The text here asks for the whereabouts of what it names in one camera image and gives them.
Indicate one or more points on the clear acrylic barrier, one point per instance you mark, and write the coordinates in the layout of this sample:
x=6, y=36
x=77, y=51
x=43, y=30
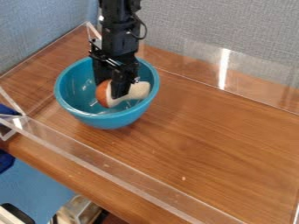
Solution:
x=254, y=78
x=133, y=195

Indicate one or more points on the clear acrylic front barrier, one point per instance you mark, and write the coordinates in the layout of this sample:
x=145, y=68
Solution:
x=133, y=195

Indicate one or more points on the blue plastic bowl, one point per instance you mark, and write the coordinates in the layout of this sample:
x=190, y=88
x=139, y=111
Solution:
x=75, y=89

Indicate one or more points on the clear acrylic corner bracket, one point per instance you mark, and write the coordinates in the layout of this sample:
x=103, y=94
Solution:
x=94, y=36

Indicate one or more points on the clear plastic container below table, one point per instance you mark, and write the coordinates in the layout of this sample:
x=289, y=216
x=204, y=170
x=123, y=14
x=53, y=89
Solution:
x=78, y=211

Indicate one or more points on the clear acrylic back barrier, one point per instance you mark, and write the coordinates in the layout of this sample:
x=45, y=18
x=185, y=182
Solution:
x=254, y=78

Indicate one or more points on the brown and white toy mushroom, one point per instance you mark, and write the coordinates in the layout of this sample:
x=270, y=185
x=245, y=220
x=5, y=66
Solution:
x=138, y=92

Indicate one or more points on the blue cloth object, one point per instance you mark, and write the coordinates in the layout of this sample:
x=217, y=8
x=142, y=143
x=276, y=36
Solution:
x=7, y=159

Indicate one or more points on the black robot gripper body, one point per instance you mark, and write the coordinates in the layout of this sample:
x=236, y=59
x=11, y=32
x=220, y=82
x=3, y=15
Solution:
x=118, y=48

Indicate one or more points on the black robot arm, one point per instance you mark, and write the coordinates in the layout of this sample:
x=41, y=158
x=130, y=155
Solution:
x=119, y=14

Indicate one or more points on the black and white object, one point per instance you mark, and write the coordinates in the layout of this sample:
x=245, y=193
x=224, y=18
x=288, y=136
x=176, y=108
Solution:
x=11, y=215

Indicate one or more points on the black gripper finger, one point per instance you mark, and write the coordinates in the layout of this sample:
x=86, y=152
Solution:
x=122, y=81
x=102, y=71

